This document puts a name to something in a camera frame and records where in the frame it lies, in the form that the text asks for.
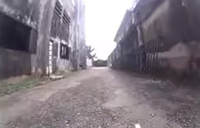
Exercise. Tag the low building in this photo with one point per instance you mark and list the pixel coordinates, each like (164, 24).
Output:
(100, 62)

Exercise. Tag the tree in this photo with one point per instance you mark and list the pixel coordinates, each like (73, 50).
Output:
(90, 53)

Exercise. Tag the grey dirt alley road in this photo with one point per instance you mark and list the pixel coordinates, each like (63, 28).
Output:
(98, 96)

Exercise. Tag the dark metal fence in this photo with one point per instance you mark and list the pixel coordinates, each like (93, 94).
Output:
(153, 58)

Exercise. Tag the robot's own part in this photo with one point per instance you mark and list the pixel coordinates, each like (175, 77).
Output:
(137, 126)

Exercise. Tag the dark stained concrete building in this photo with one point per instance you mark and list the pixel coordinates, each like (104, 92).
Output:
(181, 50)

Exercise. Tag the grey weathered concrete building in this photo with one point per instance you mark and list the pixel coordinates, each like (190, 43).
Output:
(18, 36)

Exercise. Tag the grass strip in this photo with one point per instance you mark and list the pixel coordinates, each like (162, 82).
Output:
(14, 86)

